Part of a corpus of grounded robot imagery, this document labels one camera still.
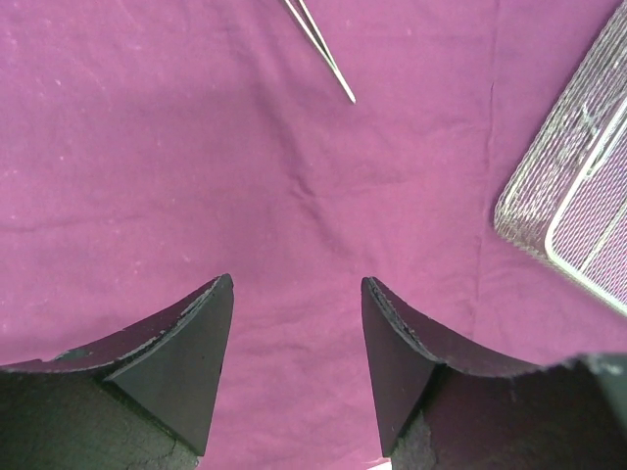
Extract purple cloth wrap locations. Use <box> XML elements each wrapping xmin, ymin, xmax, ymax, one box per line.
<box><xmin>1</xmin><ymin>1</ymin><xmax>626</xmax><ymax>469</ymax></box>

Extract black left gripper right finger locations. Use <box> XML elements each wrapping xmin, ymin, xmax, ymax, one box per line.
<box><xmin>362</xmin><ymin>277</ymin><xmax>626</xmax><ymax>469</ymax></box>

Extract steel tweezers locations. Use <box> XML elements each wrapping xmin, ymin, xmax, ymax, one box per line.
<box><xmin>282</xmin><ymin>0</ymin><xmax>357</xmax><ymax>105</ymax></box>

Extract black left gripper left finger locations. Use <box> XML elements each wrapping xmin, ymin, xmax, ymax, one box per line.
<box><xmin>1</xmin><ymin>274</ymin><xmax>233</xmax><ymax>469</ymax></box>

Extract wire mesh instrument tray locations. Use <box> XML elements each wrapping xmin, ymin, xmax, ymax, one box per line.
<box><xmin>494</xmin><ymin>3</ymin><xmax>626</xmax><ymax>314</ymax></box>

